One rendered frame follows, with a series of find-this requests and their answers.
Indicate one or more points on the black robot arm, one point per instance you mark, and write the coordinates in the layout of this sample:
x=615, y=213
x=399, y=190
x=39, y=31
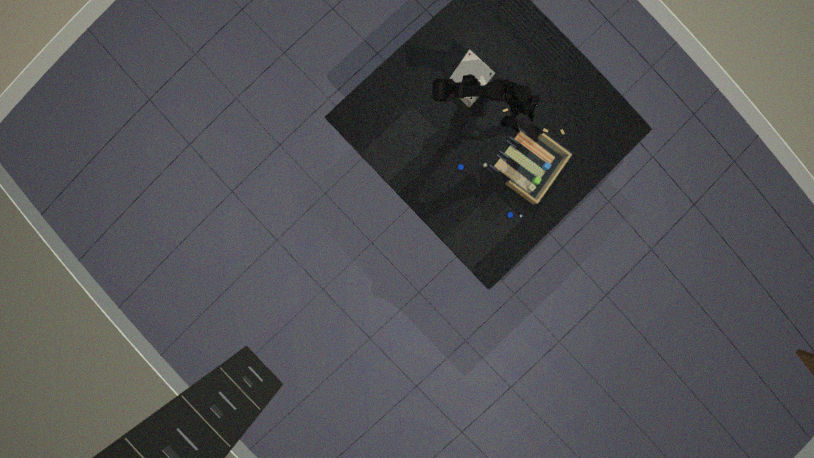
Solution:
x=471, y=87

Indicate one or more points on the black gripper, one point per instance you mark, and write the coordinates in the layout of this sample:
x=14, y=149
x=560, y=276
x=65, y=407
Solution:
x=509, y=121

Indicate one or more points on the tan strip with teal polka dots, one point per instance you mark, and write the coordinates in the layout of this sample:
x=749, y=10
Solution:
x=515, y=155

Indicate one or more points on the tan strip with blue dots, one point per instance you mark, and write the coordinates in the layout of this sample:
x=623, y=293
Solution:
x=505, y=168

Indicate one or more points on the tan flat strip with red lines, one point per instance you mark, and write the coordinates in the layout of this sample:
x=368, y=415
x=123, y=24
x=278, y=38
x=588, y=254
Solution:
x=524, y=140

